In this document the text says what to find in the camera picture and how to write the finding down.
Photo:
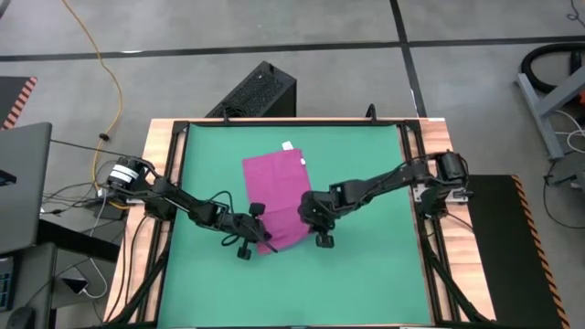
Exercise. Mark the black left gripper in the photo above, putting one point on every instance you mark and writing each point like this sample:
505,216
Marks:
247,228

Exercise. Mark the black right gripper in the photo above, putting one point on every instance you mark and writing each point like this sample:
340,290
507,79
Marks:
317,210

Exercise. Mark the magenta towel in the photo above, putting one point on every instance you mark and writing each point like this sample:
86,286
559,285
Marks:
279,192

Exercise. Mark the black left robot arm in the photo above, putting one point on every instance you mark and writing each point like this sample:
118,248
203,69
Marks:
173,196

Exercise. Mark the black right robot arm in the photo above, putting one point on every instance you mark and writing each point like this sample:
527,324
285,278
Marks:
388,180

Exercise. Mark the green table mat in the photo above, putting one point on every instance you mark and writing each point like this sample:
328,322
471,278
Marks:
297,283

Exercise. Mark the black table clamp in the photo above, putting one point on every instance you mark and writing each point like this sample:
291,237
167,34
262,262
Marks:
371,114
225,116

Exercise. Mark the black computer tower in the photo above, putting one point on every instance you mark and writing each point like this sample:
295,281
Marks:
260,91

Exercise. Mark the black power adapter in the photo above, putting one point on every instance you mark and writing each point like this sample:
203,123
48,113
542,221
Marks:
109,212

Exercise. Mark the black desk base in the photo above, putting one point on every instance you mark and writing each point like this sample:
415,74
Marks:
77,242

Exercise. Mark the large black orange-striped floor mat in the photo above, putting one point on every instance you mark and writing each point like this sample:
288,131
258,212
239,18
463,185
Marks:
503,265

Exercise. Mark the dark smartphone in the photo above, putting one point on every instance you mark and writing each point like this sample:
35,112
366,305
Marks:
75,285

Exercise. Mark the grey side desk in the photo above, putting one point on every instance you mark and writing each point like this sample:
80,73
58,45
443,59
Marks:
36,274

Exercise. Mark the grey metal stand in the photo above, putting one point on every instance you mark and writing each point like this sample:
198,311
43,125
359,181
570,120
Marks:
537,116

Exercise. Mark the grey laptop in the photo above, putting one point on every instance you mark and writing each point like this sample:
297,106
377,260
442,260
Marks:
23,205

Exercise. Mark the black computer mouse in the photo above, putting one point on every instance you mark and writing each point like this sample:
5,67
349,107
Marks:
20,319

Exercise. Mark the dark keyboard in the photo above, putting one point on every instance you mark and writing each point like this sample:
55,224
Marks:
5,285

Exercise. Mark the small black device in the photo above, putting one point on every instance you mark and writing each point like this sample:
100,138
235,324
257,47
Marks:
5,178

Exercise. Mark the small black orange-striped floor mat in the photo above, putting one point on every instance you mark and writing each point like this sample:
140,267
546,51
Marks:
11,96

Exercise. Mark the black metal table frame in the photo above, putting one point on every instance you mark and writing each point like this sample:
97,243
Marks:
410,125

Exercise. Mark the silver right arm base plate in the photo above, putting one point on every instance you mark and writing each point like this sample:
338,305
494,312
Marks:
452,196

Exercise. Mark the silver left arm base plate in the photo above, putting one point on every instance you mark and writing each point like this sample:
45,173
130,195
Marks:
137,201

